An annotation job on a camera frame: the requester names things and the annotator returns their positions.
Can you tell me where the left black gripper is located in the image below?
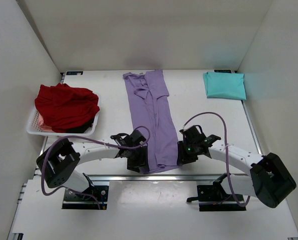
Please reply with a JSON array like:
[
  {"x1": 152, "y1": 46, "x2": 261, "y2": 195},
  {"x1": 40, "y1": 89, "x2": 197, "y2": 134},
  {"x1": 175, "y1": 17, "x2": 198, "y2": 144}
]
[{"x1": 126, "y1": 145, "x2": 149, "y2": 173}]

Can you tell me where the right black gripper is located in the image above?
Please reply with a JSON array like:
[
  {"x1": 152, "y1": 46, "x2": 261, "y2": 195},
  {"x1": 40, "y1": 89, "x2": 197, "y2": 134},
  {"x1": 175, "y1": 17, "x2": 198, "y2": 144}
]
[{"x1": 177, "y1": 140, "x2": 198, "y2": 166}]

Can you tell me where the purple t shirt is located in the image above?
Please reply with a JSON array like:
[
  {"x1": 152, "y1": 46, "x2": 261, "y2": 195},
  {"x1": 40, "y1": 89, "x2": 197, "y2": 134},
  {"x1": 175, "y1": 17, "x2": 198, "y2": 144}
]
[{"x1": 123, "y1": 70, "x2": 178, "y2": 174}]

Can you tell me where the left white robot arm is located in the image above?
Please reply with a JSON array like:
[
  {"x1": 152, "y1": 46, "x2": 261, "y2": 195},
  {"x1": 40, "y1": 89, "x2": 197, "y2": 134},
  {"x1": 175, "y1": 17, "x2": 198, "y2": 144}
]
[{"x1": 36, "y1": 128, "x2": 150, "y2": 199}]

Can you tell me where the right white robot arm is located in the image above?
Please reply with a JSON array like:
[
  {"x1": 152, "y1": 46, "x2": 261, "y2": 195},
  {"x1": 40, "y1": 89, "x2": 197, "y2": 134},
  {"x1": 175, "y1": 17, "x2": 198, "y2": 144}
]
[{"x1": 178, "y1": 125, "x2": 296, "y2": 208}]

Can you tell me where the black garment in basket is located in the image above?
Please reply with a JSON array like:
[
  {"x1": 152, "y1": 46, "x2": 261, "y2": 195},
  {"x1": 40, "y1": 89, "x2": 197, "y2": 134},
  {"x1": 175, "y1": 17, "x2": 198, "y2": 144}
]
[{"x1": 66, "y1": 118, "x2": 94, "y2": 134}]

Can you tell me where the folded teal t shirt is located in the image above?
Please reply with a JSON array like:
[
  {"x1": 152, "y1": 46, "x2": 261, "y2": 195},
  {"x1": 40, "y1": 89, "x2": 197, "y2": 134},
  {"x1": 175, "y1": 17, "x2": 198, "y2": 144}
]
[{"x1": 203, "y1": 71, "x2": 246, "y2": 100}]

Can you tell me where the right blue label sticker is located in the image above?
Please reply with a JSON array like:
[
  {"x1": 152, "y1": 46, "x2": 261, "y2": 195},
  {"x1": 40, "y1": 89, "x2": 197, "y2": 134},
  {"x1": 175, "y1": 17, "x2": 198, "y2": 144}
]
[{"x1": 214, "y1": 69, "x2": 232, "y2": 74}]

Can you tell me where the red t shirt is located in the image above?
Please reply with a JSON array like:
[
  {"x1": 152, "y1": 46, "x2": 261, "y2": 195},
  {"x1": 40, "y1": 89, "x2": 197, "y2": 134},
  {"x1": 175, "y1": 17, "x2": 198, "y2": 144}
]
[{"x1": 35, "y1": 83, "x2": 100, "y2": 133}]

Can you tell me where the pink garment in basket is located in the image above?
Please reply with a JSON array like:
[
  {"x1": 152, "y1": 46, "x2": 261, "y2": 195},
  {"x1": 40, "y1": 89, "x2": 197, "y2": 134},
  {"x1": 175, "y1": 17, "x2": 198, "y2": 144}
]
[{"x1": 38, "y1": 114, "x2": 54, "y2": 133}]

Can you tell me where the white plastic basket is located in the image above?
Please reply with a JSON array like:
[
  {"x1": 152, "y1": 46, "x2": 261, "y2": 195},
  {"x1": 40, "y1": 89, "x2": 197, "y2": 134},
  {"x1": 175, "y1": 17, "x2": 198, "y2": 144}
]
[{"x1": 27, "y1": 92, "x2": 101, "y2": 137}]

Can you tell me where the aluminium table rail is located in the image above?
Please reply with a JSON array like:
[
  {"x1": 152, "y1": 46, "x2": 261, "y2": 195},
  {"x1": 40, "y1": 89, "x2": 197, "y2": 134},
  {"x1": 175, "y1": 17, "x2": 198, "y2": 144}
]
[{"x1": 88, "y1": 174, "x2": 220, "y2": 182}]

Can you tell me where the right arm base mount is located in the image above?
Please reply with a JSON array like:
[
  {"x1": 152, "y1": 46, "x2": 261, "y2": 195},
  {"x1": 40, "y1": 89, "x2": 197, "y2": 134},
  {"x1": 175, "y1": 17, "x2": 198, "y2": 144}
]
[{"x1": 186, "y1": 173, "x2": 246, "y2": 212}]

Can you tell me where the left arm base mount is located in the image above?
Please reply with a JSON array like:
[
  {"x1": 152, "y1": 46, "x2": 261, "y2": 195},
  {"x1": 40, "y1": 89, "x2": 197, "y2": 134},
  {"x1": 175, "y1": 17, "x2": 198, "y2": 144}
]
[{"x1": 62, "y1": 180, "x2": 109, "y2": 211}]

